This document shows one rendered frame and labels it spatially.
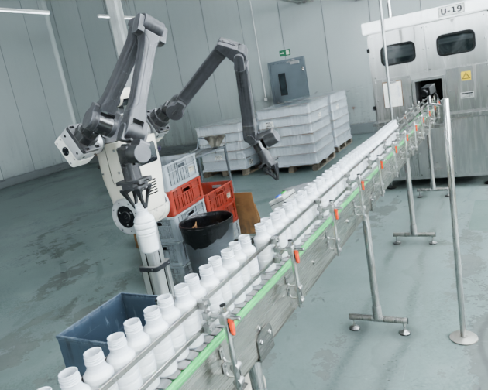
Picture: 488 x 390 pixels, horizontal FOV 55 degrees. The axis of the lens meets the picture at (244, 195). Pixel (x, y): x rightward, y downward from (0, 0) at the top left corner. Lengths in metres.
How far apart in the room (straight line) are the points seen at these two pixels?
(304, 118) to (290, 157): 0.75
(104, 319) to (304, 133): 6.69
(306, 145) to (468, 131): 3.03
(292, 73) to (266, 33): 1.23
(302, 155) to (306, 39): 4.67
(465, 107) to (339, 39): 6.39
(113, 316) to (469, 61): 5.04
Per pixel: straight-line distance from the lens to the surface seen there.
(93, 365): 1.02
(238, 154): 8.87
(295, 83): 12.35
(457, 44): 6.03
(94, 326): 1.80
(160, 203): 2.04
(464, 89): 6.05
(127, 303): 1.88
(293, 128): 8.23
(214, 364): 1.29
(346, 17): 11.98
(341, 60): 12.00
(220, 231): 3.66
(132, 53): 1.73
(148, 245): 1.55
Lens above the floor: 1.62
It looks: 13 degrees down
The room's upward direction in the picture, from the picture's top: 10 degrees counter-clockwise
